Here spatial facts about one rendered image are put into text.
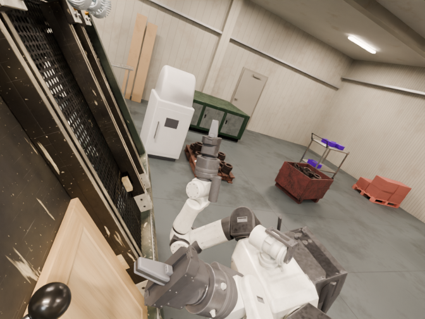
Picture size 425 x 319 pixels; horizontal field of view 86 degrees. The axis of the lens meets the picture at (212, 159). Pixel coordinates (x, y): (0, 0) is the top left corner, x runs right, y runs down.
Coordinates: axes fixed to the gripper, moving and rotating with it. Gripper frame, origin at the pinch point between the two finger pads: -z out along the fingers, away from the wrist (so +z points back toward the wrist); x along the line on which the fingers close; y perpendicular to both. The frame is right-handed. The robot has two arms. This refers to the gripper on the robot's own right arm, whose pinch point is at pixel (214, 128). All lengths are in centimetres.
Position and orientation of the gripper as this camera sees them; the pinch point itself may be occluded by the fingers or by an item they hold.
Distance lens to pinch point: 84.7
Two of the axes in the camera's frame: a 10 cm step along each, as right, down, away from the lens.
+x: -2.1, 1.1, -9.7
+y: -9.6, -2.1, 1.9
